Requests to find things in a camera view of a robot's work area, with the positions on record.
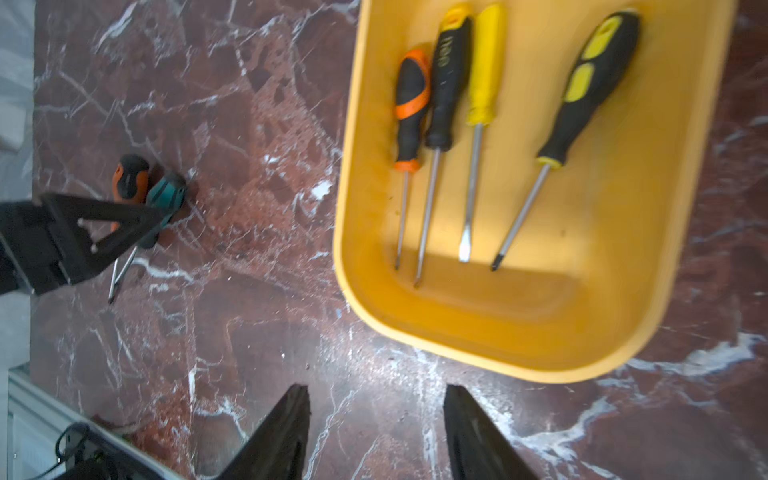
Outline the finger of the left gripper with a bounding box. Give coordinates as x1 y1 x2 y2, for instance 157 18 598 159
40 193 172 282

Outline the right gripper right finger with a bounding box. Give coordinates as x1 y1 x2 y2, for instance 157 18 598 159
443 384 537 479

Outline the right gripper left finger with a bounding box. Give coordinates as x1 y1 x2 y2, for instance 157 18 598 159
218 384 311 479

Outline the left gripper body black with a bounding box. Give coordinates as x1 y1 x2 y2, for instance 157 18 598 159
1 200 70 295

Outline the orange handled large screwdriver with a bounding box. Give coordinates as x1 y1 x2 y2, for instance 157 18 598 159
108 154 150 305

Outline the green black handled screwdriver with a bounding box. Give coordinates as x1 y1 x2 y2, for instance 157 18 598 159
108 171 187 304

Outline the yellow handled screwdriver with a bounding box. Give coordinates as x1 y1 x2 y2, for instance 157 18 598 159
458 2 507 263

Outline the black yellow stubby screwdriver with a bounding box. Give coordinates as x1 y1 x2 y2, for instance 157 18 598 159
491 8 641 271

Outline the black orange small screwdriver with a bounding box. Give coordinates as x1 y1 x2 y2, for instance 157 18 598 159
394 49 431 270

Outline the black yellow-tip slim screwdriver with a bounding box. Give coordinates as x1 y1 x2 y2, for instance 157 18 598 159
414 2 473 288

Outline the yellow plastic storage box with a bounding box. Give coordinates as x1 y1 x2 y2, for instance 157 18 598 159
333 1 737 384

